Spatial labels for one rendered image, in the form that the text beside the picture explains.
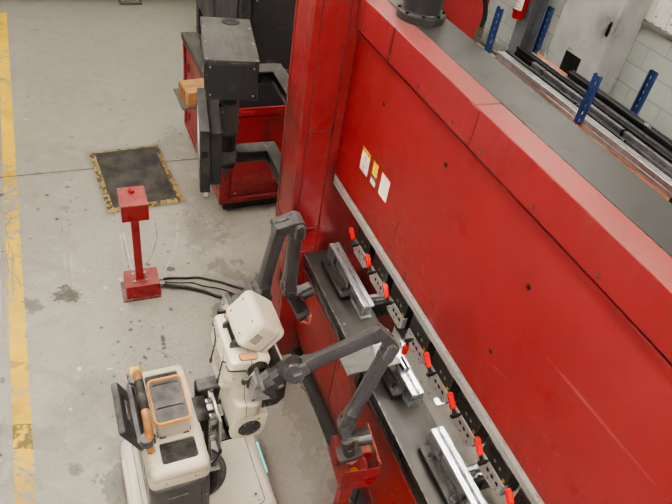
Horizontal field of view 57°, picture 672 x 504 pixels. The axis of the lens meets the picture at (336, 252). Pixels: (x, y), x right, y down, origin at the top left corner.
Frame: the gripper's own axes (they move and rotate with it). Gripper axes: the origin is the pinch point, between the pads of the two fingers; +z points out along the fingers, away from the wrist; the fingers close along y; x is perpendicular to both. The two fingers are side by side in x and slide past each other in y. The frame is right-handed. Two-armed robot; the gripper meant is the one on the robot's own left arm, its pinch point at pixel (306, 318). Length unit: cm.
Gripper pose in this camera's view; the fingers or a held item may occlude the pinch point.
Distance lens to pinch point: 297.0
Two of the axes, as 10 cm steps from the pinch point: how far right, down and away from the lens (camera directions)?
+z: 2.9, 6.0, 7.4
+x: -8.8, 4.8, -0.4
